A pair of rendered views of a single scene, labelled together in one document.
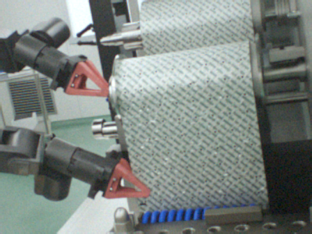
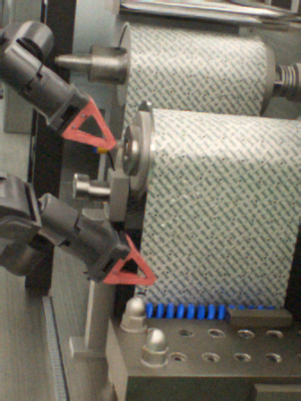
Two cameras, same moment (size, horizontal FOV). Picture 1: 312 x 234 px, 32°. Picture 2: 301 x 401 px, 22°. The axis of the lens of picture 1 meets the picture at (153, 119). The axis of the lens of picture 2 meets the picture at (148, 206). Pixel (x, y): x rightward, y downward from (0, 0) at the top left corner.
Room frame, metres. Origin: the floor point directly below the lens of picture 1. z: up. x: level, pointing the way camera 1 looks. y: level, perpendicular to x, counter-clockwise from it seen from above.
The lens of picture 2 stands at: (0.01, 0.55, 1.53)
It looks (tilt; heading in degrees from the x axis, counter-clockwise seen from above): 18 degrees down; 332
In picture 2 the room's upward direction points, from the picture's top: 7 degrees clockwise
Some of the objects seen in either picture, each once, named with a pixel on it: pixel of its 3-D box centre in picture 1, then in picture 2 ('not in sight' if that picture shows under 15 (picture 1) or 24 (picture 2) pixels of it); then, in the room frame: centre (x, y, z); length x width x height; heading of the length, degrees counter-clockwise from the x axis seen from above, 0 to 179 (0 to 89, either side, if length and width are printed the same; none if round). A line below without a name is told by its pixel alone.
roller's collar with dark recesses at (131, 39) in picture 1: (138, 35); (107, 64); (1.25, 0.00, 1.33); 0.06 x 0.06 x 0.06; 75
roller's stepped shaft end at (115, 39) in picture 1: (113, 40); (73, 62); (1.27, 0.06, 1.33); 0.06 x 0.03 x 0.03; 75
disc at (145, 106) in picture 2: (126, 92); (141, 150); (1.01, 0.04, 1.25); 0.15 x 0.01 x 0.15; 165
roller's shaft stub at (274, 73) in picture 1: (284, 72); not in sight; (0.93, -0.24, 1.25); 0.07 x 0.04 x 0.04; 75
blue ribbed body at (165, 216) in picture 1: (201, 216); (212, 316); (0.90, -0.05, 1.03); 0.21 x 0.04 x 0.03; 75
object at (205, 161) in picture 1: (196, 168); (217, 259); (0.92, -0.06, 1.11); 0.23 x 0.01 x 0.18; 75
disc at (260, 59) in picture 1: (262, 74); not in sight; (0.94, -0.20, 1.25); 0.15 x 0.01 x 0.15; 165
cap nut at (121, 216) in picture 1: (122, 219); (135, 311); (0.88, 0.08, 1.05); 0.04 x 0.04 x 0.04
